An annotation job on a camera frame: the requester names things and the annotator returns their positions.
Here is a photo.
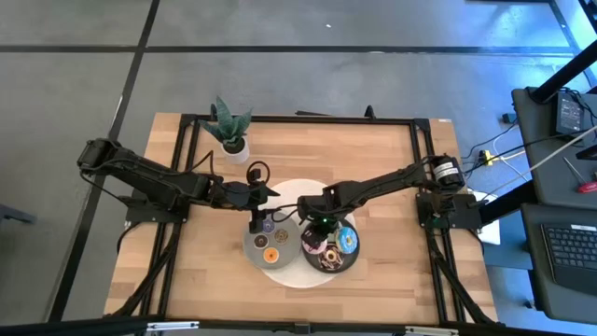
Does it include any white cable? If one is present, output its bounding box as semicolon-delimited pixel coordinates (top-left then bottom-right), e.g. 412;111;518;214
484;124;597;197

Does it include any dark grey round plate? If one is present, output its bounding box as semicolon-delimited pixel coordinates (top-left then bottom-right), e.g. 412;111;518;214
301;218;361;274

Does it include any large blue frosted donut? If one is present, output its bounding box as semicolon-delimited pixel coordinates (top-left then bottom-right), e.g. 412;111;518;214
334;226;360;255

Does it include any green snake plant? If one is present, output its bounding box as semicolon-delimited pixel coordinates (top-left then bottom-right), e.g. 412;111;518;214
199;95;255;147

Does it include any white plant pot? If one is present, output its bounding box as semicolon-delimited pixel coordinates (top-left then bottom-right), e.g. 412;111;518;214
220;137;251;165

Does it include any large chocolate sprinkled donut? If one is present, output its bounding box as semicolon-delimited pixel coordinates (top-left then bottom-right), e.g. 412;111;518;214
319;244;347;272

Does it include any grey chair leg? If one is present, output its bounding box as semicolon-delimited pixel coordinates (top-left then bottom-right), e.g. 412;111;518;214
0;203;36;225

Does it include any black aluminium table frame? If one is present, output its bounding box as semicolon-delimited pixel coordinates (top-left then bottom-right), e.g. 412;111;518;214
111;105;495;328

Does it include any white round woven placemat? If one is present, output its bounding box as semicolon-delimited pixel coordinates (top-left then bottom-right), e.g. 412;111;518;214
249;178;358;289

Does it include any large pink frosted donut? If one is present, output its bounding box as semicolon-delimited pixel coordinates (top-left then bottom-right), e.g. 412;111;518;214
301;235;330;256

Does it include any dark grey side desk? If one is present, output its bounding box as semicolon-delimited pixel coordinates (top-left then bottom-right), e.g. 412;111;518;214
511;86;597;211

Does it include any black power supply box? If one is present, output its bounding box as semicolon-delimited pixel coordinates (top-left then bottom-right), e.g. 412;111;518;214
554;91;587;136

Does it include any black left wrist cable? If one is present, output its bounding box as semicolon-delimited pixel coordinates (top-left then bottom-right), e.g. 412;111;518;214
245;161;272;186

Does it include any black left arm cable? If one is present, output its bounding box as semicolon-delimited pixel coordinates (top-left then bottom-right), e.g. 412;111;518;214
186;149;215;177

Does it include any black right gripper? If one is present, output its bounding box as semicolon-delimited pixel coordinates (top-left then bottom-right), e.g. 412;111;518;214
297;194;341;249

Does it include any light grey round plate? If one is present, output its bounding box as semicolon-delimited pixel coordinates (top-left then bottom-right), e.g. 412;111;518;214
242;212;303;271

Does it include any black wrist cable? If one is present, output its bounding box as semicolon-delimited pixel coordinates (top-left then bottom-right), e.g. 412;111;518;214
269;203;300;223
245;161;272;186

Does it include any black diagonal pole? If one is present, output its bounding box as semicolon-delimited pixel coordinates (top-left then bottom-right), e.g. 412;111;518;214
531;39;597;104

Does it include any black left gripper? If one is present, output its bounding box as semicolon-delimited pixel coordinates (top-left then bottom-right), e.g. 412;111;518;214
218;179;282;234

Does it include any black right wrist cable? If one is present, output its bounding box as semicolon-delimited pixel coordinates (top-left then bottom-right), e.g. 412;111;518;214
269;203;300;223

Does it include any red handled screwdriver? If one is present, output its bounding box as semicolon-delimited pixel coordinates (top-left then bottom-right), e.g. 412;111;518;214
562;157;597;194

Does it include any white paper sheet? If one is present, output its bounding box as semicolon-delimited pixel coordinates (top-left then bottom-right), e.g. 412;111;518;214
468;190;501;246

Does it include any black rig crossbar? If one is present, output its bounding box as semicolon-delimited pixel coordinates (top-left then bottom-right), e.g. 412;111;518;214
0;315;597;336

